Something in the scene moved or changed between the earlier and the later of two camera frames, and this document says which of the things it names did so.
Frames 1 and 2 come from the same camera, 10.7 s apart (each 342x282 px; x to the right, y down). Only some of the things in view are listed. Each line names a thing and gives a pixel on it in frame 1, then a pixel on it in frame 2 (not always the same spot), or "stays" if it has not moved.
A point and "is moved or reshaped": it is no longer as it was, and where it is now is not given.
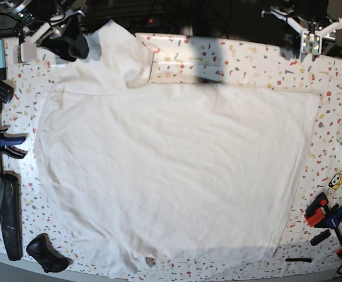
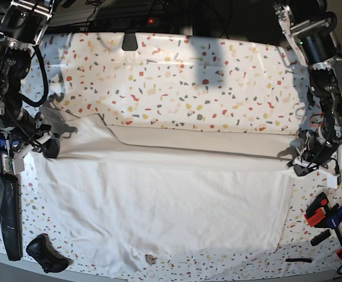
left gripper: (47, 36) → (16, 144)
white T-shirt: (132, 170) is moved or reshaped
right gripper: (311, 41) → (316, 148)
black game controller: (51, 260) stays
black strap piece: (304, 259) stays
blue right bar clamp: (319, 214) stays
